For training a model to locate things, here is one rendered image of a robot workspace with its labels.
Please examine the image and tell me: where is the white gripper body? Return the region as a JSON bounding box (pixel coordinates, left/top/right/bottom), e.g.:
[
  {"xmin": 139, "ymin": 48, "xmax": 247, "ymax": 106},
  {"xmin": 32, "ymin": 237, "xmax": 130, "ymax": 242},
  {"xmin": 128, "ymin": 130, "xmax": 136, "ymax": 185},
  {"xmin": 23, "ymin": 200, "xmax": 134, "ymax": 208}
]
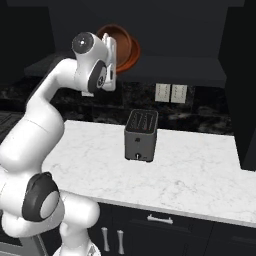
[{"xmin": 101, "ymin": 32, "xmax": 118, "ymax": 93}]

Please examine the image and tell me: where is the brown bowl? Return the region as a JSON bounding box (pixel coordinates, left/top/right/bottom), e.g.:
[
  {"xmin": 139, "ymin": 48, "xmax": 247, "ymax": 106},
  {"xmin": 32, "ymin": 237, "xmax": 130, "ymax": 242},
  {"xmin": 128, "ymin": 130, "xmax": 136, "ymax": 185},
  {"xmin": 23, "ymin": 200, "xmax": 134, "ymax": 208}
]
[{"xmin": 96, "ymin": 23, "xmax": 141, "ymax": 75}]

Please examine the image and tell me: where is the black tall side cabinet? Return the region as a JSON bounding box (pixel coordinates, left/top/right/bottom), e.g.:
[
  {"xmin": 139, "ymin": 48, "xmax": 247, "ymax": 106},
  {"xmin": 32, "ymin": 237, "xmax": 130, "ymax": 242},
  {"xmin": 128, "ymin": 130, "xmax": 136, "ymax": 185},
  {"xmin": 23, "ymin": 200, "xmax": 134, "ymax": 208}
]
[{"xmin": 218, "ymin": 0, "xmax": 256, "ymax": 172}]

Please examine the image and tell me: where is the dark grey toaster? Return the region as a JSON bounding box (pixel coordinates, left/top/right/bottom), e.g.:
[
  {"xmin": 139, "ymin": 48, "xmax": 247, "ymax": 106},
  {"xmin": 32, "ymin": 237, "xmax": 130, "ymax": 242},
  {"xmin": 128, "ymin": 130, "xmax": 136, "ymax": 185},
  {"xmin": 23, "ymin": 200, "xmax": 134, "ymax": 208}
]
[{"xmin": 123, "ymin": 108, "xmax": 160, "ymax": 164}]

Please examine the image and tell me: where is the black cupboard door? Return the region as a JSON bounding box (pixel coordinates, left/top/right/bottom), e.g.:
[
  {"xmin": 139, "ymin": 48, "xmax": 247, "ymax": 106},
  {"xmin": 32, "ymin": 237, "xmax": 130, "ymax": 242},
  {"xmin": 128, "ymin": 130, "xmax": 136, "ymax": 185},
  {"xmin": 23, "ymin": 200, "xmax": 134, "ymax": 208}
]
[
  {"xmin": 112, "ymin": 204, "xmax": 130, "ymax": 256},
  {"xmin": 203, "ymin": 221, "xmax": 256, "ymax": 256},
  {"xmin": 87, "ymin": 201, "xmax": 114, "ymax": 256}
]

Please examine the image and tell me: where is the black drawer front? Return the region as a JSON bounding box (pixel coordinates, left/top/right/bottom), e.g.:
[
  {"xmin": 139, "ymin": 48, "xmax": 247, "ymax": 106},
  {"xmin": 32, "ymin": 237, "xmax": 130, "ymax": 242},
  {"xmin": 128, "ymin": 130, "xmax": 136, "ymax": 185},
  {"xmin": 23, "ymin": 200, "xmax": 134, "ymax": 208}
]
[{"xmin": 128, "ymin": 208, "xmax": 215, "ymax": 237}]

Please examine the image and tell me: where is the grey oven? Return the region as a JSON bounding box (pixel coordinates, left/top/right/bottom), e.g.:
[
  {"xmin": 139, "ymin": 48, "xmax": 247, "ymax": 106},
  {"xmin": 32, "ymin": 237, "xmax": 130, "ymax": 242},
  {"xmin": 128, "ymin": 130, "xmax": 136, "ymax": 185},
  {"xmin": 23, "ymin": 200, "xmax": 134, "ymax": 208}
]
[{"xmin": 0, "ymin": 229, "xmax": 48, "ymax": 256}]

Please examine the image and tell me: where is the white wall outlet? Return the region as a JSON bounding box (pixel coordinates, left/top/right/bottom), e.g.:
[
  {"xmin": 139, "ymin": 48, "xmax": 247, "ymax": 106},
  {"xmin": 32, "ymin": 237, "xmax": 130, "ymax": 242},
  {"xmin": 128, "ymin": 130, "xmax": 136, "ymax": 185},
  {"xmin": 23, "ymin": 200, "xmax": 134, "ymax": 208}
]
[
  {"xmin": 170, "ymin": 84, "xmax": 188, "ymax": 104},
  {"xmin": 154, "ymin": 83, "xmax": 172, "ymax": 103}
]

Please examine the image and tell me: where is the black open wall cabinet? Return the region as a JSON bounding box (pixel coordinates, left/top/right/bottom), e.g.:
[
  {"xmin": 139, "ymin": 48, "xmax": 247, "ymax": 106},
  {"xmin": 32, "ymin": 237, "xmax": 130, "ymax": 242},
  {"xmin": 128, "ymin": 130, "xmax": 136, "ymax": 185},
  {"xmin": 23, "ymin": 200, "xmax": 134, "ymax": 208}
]
[{"xmin": 23, "ymin": 0, "xmax": 246, "ymax": 90}]

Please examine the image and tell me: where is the silver drawer handle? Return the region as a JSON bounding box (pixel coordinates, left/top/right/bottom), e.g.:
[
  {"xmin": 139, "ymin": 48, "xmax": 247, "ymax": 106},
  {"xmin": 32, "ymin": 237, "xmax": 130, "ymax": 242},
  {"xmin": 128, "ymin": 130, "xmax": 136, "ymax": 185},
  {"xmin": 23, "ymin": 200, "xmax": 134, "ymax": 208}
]
[{"xmin": 146, "ymin": 214, "xmax": 174, "ymax": 225}]

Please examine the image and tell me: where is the silver cupboard door handle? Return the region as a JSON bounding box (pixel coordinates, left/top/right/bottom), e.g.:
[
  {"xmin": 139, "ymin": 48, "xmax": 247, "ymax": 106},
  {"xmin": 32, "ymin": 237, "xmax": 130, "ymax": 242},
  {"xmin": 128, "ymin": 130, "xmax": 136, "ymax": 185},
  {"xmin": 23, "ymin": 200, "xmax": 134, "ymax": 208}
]
[
  {"xmin": 116, "ymin": 229, "xmax": 126, "ymax": 255},
  {"xmin": 100, "ymin": 226, "xmax": 111, "ymax": 253}
]

